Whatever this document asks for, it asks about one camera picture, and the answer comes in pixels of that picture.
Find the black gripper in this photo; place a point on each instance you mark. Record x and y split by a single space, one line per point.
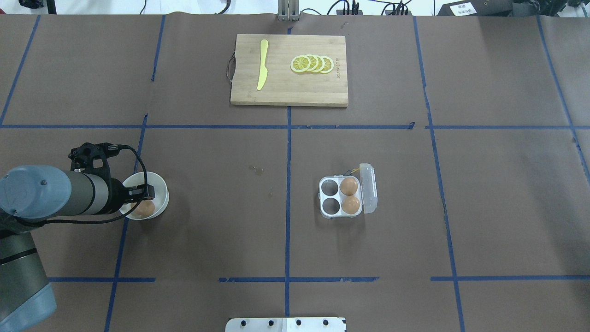
115 196

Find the brown egg from bowl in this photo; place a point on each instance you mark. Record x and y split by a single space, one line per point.
149 209

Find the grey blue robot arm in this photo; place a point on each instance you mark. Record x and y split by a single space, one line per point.
36 195

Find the clear plastic egg box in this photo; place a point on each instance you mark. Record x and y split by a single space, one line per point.
330 196

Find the brown egg rear in box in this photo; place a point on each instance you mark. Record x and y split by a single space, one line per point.
349 186

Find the brown egg in box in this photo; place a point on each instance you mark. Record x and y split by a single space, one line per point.
350 205
349 186

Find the brown egg front in box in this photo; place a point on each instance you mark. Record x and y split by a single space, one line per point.
350 205

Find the white round bowl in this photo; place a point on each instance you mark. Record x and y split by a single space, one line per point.
161 190

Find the yellow plastic knife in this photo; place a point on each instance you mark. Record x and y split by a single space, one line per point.
263 71

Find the bamboo cutting board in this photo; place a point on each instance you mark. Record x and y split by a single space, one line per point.
285 88

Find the lemon slice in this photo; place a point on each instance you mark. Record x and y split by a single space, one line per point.
300 64
320 63
313 61
328 65

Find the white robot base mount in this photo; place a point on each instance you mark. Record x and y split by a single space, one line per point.
287 324

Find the aluminium camera post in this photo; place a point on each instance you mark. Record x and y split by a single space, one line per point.
288 10

